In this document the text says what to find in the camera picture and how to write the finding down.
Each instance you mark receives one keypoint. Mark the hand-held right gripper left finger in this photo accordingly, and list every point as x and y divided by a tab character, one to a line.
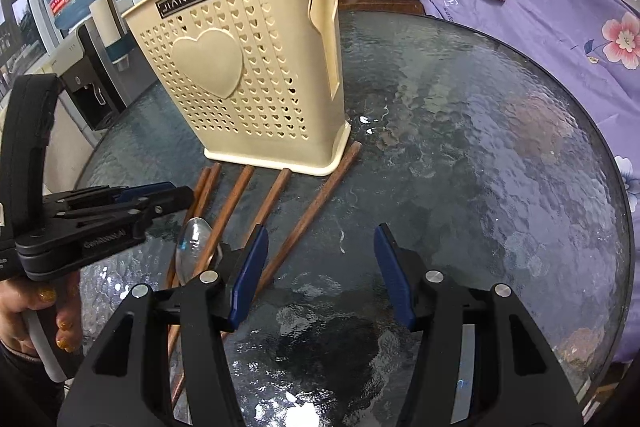
247	277

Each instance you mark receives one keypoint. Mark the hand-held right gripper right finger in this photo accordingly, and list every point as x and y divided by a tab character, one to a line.
395	277

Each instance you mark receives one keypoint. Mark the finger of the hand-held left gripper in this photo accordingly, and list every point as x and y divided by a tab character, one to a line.
165	203
145	190

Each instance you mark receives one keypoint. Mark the metal spoon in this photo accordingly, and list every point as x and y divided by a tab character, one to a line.
192	247

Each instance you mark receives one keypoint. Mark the cream plastic utensil holder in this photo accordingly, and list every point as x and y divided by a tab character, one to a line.
210	57

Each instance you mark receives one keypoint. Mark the person's left forearm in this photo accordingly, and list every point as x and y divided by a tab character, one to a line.
17	382

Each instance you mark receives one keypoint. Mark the person's left hand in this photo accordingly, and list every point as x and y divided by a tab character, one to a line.
65	312

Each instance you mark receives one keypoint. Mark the water dispenser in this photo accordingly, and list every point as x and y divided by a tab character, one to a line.
90	77

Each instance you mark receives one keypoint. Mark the aluminium framed window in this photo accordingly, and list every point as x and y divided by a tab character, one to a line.
15	32

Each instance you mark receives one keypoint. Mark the green cup holder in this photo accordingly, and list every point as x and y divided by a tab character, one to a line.
125	54

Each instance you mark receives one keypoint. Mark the white paper cup stack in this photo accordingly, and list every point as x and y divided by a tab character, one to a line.
106	19

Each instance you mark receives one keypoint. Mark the purple floral cloth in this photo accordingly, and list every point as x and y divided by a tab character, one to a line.
550	57

